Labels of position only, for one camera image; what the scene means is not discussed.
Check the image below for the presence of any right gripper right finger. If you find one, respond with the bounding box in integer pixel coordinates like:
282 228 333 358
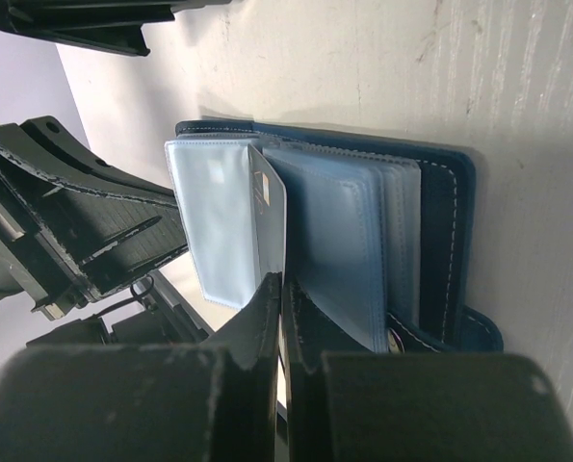
282 282 573 461

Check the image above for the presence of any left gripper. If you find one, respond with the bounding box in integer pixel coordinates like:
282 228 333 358
0 116 187 318

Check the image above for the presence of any black card tray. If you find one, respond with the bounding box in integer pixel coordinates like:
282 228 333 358
0 0 216 57

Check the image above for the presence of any blue leather card holder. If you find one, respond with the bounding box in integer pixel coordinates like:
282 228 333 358
165 119 504 353

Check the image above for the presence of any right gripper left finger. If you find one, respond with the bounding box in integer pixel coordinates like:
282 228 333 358
0 273 282 461

